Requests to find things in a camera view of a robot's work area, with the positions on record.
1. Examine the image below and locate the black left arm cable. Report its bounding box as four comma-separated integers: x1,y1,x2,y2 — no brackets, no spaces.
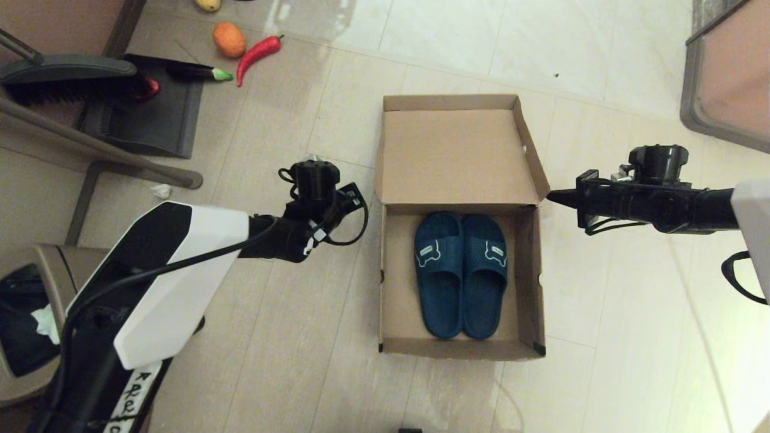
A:
51,168,369,433

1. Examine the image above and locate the toy eggplant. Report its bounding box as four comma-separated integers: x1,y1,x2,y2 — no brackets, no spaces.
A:
165,63,234,82

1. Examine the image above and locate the dark blue slipper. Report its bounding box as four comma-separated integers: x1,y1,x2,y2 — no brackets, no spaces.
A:
460,213,509,340
414,210,465,339

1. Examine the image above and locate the red chili pepper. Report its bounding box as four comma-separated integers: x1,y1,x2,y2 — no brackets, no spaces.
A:
236,35,285,88

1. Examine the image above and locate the brown trash bin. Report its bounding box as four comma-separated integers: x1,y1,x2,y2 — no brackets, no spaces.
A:
0,244,205,404

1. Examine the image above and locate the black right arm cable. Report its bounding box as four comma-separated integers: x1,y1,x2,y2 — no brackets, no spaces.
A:
721,250,770,306

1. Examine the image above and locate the orange toy fruit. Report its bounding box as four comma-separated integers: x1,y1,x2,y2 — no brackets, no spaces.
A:
212,23,247,60

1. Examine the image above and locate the dark grey dustpan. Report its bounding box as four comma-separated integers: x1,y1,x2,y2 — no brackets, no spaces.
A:
77,54,204,159

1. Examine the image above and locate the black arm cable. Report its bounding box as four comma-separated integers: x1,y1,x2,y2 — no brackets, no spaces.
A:
51,168,369,433
721,250,770,306

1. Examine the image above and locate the black broom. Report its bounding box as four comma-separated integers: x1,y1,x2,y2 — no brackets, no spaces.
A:
0,29,148,108

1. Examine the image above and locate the brown cardboard shoe box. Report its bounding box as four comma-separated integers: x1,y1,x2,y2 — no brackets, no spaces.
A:
374,93,551,361

